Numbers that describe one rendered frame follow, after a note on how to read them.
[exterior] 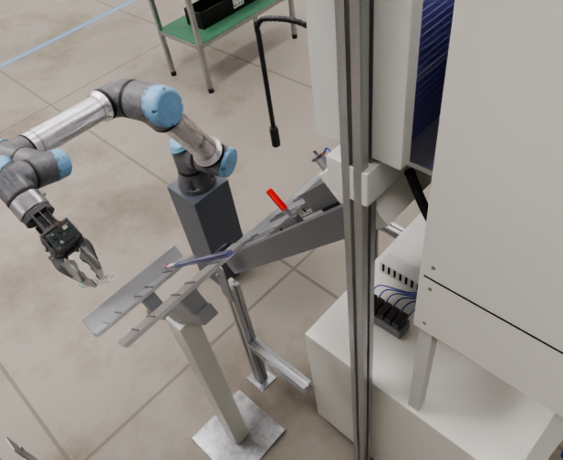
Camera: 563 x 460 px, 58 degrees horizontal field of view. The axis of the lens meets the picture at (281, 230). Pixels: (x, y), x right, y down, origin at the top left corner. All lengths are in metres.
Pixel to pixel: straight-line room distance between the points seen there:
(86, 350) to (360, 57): 2.02
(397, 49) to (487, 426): 0.99
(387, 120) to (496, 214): 0.19
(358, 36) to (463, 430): 1.00
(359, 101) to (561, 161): 0.25
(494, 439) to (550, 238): 0.76
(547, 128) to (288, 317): 1.76
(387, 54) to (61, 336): 2.14
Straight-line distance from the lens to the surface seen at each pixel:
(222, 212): 2.13
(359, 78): 0.68
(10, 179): 1.28
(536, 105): 0.62
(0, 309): 2.82
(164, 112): 1.53
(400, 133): 0.72
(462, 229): 0.78
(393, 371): 1.43
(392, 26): 0.65
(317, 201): 1.05
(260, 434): 2.03
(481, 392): 1.43
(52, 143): 1.49
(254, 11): 3.82
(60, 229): 1.21
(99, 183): 3.20
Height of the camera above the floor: 1.89
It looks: 47 degrees down
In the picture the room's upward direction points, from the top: 10 degrees counter-clockwise
